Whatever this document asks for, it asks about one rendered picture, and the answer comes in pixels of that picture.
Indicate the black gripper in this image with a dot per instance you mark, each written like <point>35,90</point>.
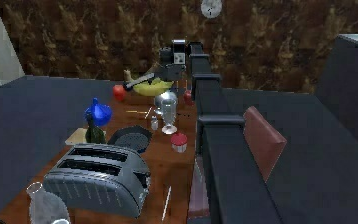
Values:
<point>171,71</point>

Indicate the yellow to brown banana bunch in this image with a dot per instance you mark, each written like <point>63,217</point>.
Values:
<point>152,88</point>

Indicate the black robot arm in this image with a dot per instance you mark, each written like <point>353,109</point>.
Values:
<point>233,173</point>

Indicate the red apple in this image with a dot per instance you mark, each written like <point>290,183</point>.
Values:
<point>188,98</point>
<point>119,92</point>

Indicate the silver round kettle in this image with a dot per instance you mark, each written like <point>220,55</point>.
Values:
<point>165,97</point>

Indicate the thin tan pencil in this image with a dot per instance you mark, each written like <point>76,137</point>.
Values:
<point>148,112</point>
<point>135,112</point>

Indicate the clear stemmed glass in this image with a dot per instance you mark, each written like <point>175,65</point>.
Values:
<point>169,115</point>

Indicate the small white salt shaker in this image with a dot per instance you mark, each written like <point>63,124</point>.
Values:
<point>154,123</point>

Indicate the blue round vase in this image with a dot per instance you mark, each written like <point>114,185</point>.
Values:
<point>99,113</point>

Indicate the black round pan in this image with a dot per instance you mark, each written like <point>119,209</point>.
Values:
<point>132,138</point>

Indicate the dark green bottle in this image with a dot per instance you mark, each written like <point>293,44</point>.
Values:
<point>94,133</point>

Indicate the red and white cup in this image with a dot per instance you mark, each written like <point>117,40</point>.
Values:
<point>179,142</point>

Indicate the pale tan cutting board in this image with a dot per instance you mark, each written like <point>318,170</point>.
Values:
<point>76,136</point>

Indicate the brown wooden table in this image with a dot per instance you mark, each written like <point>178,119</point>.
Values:
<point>173,170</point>

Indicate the grey two-slot toaster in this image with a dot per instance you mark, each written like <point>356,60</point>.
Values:
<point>97,180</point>

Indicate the thin white stick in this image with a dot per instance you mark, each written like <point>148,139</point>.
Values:
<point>166,203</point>

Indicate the white room door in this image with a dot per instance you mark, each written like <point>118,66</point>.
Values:
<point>0,50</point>

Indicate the clear glass jar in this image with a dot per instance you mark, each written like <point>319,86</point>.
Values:
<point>47,206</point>

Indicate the dark grey cupboard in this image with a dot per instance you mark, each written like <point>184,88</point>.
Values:
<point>347,83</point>

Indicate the white round wall clock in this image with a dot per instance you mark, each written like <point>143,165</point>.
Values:
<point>211,8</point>

